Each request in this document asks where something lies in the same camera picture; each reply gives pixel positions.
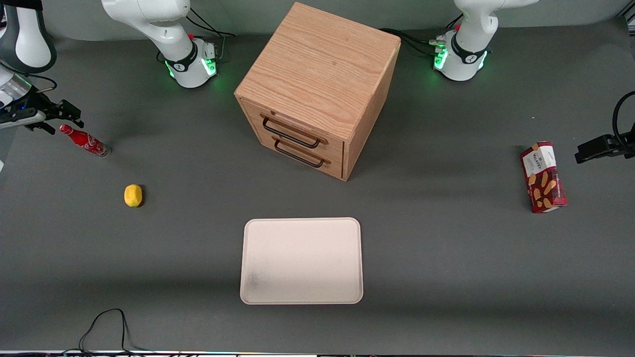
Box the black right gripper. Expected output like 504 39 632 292
10 92 84 135

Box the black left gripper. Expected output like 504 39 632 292
574 133 635 164

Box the red coke bottle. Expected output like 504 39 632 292
59 124 112 159

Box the cream white plastic tray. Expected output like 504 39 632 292
240 217 364 305

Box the red biscuit box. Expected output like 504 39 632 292
520 141 568 214

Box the yellow lemon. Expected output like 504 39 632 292
124 184 143 208

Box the upper drawer wooden front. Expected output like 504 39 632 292
241 98 346 160

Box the drawer wooden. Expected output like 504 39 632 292
241 98 346 160
257 130 345 180

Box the lower drawer wooden front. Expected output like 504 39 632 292
257 130 345 180

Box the wooden drawer cabinet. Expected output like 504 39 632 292
234 1 401 181

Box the black cable loop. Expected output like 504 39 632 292
612 91 635 147

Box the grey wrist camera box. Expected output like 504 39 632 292
0 109 46 130

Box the black right arm base cable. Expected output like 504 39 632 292
186 7 236 64

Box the black arm base cable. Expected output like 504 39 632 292
380 27 447 58
186 7 236 64

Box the black cable on table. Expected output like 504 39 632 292
78 308 145 356

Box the black left arm base cable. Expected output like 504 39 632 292
380 27 447 58

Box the black upper drawer handle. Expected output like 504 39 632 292
262 117 322 149

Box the black drawer handle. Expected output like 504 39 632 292
274 139 326 168
262 117 322 149

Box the black lower drawer handle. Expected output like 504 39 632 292
274 139 326 168

